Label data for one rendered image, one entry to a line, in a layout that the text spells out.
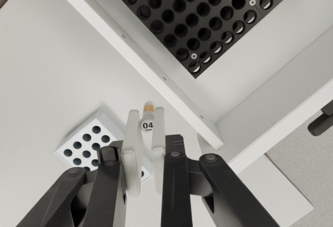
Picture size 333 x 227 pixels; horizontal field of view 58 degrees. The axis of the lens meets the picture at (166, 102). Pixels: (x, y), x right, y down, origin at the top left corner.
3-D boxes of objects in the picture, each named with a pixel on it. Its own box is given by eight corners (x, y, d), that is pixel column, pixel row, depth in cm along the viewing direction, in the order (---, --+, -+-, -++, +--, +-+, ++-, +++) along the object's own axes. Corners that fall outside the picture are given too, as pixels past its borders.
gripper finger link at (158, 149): (150, 149, 16) (164, 148, 16) (154, 106, 23) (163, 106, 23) (156, 196, 17) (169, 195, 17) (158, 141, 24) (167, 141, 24)
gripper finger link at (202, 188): (165, 177, 15) (224, 171, 15) (164, 134, 20) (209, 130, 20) (167, 201, 16) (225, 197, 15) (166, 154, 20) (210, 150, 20)
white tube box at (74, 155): (153, 163, 49) (152, 176, 45) (114, 192, 50) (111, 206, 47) (100, 108, 46) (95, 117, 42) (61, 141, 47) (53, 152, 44)
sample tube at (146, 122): (156, 112, 27) (157, 133, 23) (143, 113, 27) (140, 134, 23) (155, 99, 27) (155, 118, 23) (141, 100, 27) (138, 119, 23)
